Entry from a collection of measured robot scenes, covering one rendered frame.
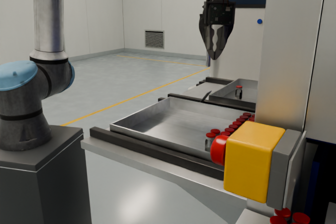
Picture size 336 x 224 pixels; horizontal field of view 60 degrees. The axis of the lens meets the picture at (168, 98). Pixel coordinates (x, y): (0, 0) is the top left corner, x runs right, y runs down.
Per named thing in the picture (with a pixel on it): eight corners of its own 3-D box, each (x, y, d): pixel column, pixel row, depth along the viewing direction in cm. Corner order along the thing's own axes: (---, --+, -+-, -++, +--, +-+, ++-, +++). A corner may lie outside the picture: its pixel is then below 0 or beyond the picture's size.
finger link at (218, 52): (216, 63, 75) (218, 26, 72) (213, 58, 81) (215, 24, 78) (228, 63, 75) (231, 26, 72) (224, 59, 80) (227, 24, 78)
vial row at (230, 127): (251, 130, 73) (253, 113, 71) (222, 161, 58) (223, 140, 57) (242, 128, 74) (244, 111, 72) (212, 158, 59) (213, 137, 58)
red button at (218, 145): (244, 162, 40) (246, 135, 39) (233, 175, 37) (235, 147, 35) (218, 154, 42) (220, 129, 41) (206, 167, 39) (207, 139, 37)
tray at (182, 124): (284, 132, 72) (286, 119, 71) (251, 183, 51) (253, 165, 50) (169, 107, 90) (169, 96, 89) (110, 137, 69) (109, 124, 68)
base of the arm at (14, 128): (-15, 148, 83) (-22, 115, 80) (21, 127, 98) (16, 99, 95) (31, 153, 80) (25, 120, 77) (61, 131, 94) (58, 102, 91)
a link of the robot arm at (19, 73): (-13, 113, 82) (-22, 66, 78) (23, 99, 94) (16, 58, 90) (22, 118, 79) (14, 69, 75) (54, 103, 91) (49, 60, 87)
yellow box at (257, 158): (294, 181, 38) (302, 131, 36) (281, 212, 33) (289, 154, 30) (239, 165, 42) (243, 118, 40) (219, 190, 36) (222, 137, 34)
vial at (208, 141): (216, 153, 61) (218, 133, 60) (212, 158, 59) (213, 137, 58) (207, 151, 62) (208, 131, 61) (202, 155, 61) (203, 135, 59)
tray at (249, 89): (338, 102, 94) (340, 92, 93) (330, 129, 74) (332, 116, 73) (237, 87, 112) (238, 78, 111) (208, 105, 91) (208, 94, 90)
